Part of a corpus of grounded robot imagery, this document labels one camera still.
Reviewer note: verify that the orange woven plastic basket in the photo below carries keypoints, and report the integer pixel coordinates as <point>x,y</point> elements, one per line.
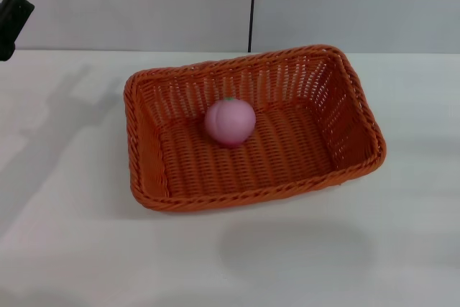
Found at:
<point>287,163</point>

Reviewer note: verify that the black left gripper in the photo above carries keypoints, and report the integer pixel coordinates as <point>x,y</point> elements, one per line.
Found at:
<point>5,50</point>

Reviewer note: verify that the black vertical wall strip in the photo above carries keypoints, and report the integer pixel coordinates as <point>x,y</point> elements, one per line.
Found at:
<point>252,5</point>

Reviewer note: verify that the pink peach toy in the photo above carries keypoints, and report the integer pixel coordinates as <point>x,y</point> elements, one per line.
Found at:
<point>230,123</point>

